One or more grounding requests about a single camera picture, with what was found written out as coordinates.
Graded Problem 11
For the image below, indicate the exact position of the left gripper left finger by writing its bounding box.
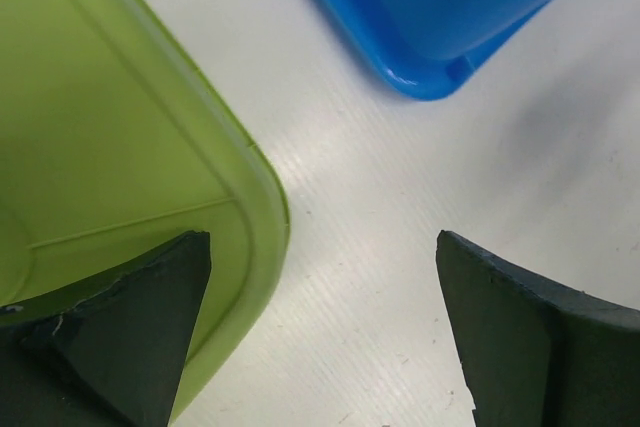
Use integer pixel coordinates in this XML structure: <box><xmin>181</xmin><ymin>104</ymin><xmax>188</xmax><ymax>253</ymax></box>
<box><xmin>1</xmin><ymin>231</ymin><xmax>210</xmax><ymax>426</ymax></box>

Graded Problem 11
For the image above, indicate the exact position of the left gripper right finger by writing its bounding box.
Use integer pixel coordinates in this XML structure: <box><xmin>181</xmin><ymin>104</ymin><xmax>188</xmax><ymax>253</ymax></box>
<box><xmin>436</xmin><ymin>231</ymin><xmax>639</xmax><ymax>426</ymax></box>

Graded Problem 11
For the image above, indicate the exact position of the lime green shallow tub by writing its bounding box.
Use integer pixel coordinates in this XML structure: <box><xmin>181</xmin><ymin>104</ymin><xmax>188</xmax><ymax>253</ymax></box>
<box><xmin>1</xmin><ymin>0</ymin><xmax>289</xmax><ymax>409</ymax></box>

